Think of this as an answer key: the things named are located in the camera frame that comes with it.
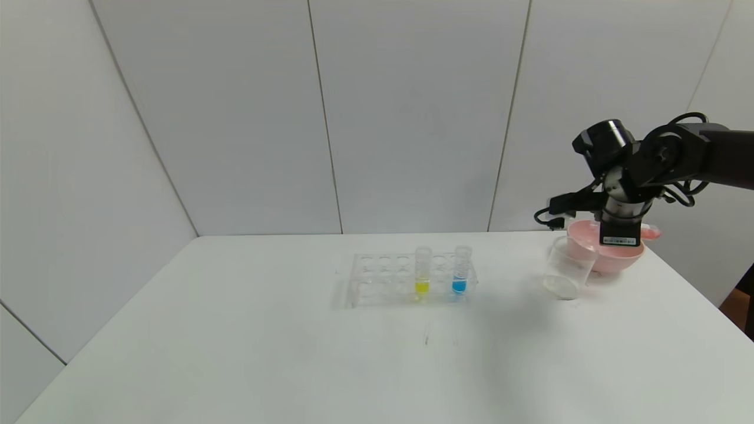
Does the test tube with blue pigment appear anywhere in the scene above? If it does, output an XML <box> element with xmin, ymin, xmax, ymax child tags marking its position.
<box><xmin>452</xmin><ymin>246</ymin><xmax>472</xmax><ymax>296</ymax></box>

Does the black camera cable loop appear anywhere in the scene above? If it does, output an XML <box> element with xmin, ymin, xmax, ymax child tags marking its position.
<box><xmin>534</xmin><ymin>207</ymin><xmax>569</xmax><ymax>230</ymax></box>

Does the test tube with yellow pigment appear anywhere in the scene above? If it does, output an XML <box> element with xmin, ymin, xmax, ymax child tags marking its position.
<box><xmin>414</xmin><ymin>246</ymin><xmax>432</xmax><ymax>298</ymax></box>

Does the clear acrylic test tube rack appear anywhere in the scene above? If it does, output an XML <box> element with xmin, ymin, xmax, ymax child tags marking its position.
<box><xmin>348</xmin><ymin>252</ymin><xmax>478</xmax><ymax>309</ymax></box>

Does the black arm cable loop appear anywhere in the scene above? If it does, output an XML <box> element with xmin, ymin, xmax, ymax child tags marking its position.
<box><xmin>660</xmin><ymin>112</ymin><xmax>710</xmax><ymax>208</ymax></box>

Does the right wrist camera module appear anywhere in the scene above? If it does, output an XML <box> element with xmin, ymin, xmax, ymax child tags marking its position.
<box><xmin>549</xmin><ymin>192</ymin><xmax>604</xmax><ymax>216</ymax></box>

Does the clear plastic beaker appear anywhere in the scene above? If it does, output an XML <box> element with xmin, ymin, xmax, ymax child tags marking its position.
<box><xmin>542</xmin><ymin>236</ymin><xmax>597</xmax><ymax>302</ymax></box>

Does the pink plastic bowl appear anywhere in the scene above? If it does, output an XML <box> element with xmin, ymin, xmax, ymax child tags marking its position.
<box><xmin>565</xmin><ymin>220</ymin><xmax>646</xmax><ymax>275</ymax></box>

